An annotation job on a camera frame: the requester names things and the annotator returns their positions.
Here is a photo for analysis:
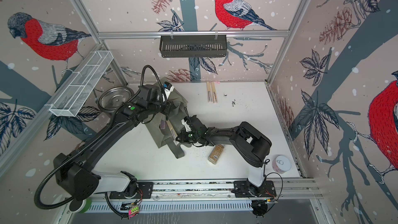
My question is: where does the aluminium mounting rail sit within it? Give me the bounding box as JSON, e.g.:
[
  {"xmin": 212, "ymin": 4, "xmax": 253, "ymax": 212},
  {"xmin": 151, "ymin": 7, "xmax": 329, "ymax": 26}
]
[{"xmin": 66, "ymin": 178, "xmax": 324, "ymax": 201}]

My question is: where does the green tape roll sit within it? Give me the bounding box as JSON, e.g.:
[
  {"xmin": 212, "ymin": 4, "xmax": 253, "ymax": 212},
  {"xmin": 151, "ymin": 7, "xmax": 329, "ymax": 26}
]
[{"xmin": 68, "ymin": 198, "xmax": 92, "ymax": 213}]

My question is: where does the white wire mesh basket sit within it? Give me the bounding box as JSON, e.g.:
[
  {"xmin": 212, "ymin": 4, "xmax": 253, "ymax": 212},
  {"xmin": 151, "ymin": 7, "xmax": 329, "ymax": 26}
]
[{"xmin": 49, "ymin": 50, "xmax": 114, "ymax": 117}]

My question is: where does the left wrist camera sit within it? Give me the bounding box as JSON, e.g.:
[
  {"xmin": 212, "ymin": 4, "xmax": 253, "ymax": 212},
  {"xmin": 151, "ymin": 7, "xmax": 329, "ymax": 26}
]
[{"xmin": 163, "ymin": 82, "xmax": 174, "ymax": 100}]

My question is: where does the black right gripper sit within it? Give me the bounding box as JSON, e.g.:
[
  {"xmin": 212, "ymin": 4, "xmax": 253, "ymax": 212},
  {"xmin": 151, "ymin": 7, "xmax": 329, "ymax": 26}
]
[{"xmin": 175, "ymin": 129, "xmax": 201, "ymax": 144}]

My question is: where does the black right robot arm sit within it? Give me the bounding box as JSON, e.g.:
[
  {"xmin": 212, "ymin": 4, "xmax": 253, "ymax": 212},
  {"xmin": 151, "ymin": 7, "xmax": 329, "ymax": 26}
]
[{"xmin": 176, "ymin": 115, "xmax": 272, "ymax": 188}]

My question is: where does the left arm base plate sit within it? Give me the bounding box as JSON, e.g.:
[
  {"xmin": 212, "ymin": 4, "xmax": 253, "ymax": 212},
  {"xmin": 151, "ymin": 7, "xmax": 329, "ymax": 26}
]
[{"xmin": 109, "ymin": 181, "xmax": 154, "ymax": 200}]

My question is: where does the black hanging shelf basket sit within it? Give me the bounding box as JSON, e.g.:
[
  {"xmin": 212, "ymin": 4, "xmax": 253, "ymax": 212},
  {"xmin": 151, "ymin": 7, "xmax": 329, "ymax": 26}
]
[{"xmin": 159, "ymin": 35, "xmax": 228, "ymax": 58}]

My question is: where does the pink circuit board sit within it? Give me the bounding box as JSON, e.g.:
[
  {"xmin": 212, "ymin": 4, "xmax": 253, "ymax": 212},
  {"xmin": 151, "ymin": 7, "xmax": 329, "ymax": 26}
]
[{"xmin": 120, "ymin": 203, "xmax": 140, "ymax": 219}]

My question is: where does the white round tin can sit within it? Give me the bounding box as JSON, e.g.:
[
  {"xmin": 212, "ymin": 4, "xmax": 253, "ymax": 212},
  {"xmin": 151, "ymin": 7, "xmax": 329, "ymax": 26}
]
[{"xmin": 272, "ymin": 155, "xmax": 292, "ymax": 174}]

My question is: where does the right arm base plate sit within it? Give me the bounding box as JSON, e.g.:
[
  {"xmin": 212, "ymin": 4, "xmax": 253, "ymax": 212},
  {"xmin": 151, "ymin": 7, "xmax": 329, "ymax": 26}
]
[{"xmin": 231, "ymin": 180, "xmax": 277, "ymax": 198}]

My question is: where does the glass spice jar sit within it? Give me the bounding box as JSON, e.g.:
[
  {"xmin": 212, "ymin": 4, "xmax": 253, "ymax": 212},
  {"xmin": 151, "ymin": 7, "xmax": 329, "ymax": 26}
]
[{"xmin": 207, "ymin": 144, "xmax": 224, "ymax": 164}]

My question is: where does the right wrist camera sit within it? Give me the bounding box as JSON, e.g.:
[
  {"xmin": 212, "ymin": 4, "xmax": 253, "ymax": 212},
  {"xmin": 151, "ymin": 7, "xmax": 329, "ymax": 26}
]
[{"xmin": 181, "ymin": 119, "xmax": 191, "ymax": 132}]

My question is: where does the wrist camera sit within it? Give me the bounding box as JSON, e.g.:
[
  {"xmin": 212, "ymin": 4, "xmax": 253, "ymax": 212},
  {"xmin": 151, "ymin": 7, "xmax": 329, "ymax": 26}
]
[
  {"xmin": 163, "ymin": 82, "xmax": 174, "ymax": 100},
  {"xmin": 181, "ymin": 119, "xmax": 191, "ymax": 132}
]

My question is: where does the olive green tote bag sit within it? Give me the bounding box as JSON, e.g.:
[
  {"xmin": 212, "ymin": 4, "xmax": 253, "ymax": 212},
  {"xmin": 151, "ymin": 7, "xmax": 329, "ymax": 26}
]
[{"xmin": 146, "ymin": 87, "xmax": 188, "ymax": 159}]

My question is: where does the black corrugated cable hose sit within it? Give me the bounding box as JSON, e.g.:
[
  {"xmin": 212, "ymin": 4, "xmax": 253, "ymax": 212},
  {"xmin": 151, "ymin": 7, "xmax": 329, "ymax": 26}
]
[{"xmin": 33, "ymin": 65, "xmax": 165, "ymax": 210}]

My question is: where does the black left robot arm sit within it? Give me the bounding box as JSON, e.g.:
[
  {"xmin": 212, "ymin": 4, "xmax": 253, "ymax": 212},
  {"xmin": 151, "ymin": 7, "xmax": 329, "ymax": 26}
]
[{"xmin": 54, "ymin": 82, "xmax": 174, "ymax": 201}]

